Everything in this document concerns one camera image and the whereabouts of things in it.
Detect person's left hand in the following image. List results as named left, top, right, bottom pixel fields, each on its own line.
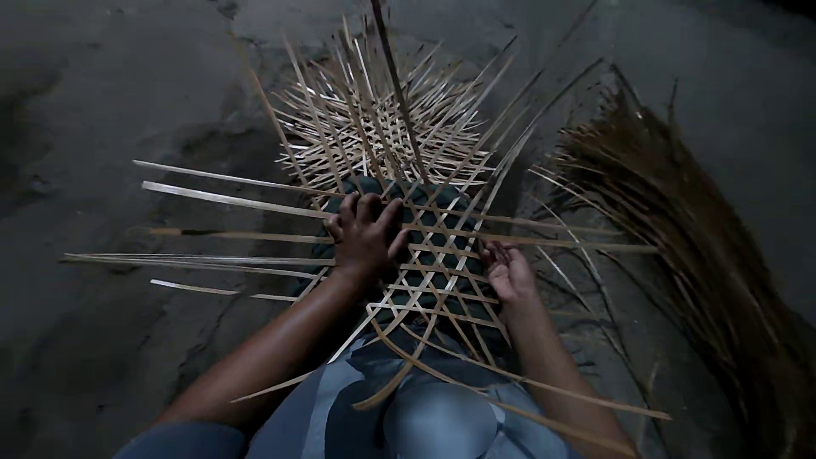
left=325, top=193, right=409, bottom=285

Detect person's right hand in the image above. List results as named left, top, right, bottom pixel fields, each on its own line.
left=481, top=240, right=538, bottom=304

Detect open-weave bamboo strip mesh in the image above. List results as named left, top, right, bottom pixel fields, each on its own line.
left=60, top=0, right=673, bottom=459

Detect person's left forearm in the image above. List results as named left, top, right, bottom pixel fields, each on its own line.
left=156, top=268, right=378, bottom=434

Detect person's right forearm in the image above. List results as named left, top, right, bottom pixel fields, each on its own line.
left=501, top=293, right=640, bottom=459

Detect dark green padded support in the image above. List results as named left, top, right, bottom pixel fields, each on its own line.
left=292, top=175, right=512, bottom=348

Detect loose thin pale strips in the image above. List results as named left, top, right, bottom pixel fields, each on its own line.
left=528, top=166, right=669, bottom=447

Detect pile of woven bamboo pieces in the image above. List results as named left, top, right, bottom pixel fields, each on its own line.
left=273, top=35, right=496, bottom=195

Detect person's body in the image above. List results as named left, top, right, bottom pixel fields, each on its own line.
left=113, top=328, right=584, bottom=459

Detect bundle of long brown strips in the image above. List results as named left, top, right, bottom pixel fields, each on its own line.
left=553, top=64, right=816, bottom=459

